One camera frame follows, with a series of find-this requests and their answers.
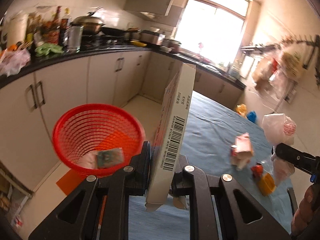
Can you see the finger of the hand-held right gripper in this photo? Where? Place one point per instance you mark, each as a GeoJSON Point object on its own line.
{"type": "Point", "coordinates": [295, 156]}

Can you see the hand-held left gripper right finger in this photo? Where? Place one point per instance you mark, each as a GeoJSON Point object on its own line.
{"type": "Point", "coordinates": [183, 180]}

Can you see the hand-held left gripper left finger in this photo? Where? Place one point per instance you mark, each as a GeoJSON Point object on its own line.
{"type": "Point", "coordinates": [143, 175]}

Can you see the knotted white plastic bag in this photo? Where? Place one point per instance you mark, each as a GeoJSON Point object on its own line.
{"type": "Point", "coordinates": [275, 127]}

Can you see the green white medicine box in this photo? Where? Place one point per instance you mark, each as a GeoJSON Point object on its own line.
{"type": "Point", "coordinates": [110, 157]}

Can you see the dark red snack packet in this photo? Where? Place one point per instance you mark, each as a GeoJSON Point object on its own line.
{"type": "Point", "coordinates": [257, 172]}

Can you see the red white carton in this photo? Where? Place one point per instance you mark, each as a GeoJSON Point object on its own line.
{"type": "Point", "coordinates": [243, 145]}

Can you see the white cardboard box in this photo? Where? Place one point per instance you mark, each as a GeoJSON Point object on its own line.
{"type": "Point", "coordinates": [175, 120]}

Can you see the red mesh basket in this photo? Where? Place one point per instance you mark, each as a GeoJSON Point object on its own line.
{"type": "Point", "coordinates": [75, 130]}

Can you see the person's right hand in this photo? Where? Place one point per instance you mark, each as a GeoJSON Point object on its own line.
{"type": "Point", "coordinates": [303, 215]}

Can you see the blue tablecloth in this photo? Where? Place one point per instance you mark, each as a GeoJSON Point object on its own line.
{"type": "Point", "coordinates": [212, 135]}

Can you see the blue plastic bag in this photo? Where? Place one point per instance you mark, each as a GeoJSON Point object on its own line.
{"type": "Point", "coordinates": [252, 116]}

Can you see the yellow plastic bag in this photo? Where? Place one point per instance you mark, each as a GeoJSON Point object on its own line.
{"type": "Point", "coordinates": [241, 109]}

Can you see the orange floor mat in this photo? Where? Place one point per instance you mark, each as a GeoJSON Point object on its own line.
{"type": "Point", "coordinates": [72, 182]}

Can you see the hanging plastic bags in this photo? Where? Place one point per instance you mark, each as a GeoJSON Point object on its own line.
{"type": "Point", "coordinates": [277, 72]}

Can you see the white cutting board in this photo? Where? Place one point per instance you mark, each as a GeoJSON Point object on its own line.
{"type": "Point", "coordinates": [246, 66]}

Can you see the beige base cabinets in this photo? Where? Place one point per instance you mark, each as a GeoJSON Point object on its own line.
{"type": "Point", "coordinates": [70, 80]}

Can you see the yellow tray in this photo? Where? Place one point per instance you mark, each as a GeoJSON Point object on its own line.
{"type": "Point", "coordinates": [138, 43]}

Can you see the brown cooking pot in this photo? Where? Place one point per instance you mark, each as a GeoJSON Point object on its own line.
{"type": "Point", "coordinates": [173, 45]}

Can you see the pink cloth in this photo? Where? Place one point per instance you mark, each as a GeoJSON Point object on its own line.
{"type": "Point", "coordinates": [200, 48]}

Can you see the rice cooker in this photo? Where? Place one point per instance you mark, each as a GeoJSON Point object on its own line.
{"type": "Point", "coordinates": [150, 37]}

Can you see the gas stove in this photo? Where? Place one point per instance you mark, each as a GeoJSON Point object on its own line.
{"type": "Point", "coordinates": [105, 40]}

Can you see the black kitchen countertop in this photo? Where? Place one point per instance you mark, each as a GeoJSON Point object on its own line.
{"type": "Point", "coordinates": [62, 56]}

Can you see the black wok pan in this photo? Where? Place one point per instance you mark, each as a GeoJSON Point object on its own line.
{"type": "Point", "coordinates": [112, 31]}

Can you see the kitchen window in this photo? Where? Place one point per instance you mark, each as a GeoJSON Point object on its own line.
{"type": "Point", "coordinates": [215, 30]}

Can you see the glass jar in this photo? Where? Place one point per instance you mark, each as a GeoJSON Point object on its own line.
{"type": "Point", "coordinates": [74, 40]}

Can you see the steel pot with lid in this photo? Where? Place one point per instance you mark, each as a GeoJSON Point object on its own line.
{"type": "Point", "coordinates": [87, 23]}

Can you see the dark sauce bottle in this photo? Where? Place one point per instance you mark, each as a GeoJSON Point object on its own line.
{"type": "Point", "coordinates": [66, 30]}

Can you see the pink plastic bag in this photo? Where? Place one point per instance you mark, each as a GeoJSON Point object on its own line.
{"type": "Point", "coordinates": [15, 61]}

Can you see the red label sauce bottle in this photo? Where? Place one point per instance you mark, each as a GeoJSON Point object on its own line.
{"type": "Point", "coordinates": [51, 30]}

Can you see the metal wall rack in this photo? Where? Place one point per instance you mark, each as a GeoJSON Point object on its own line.
{"type": "Point", "coordinates": [260, 46]}

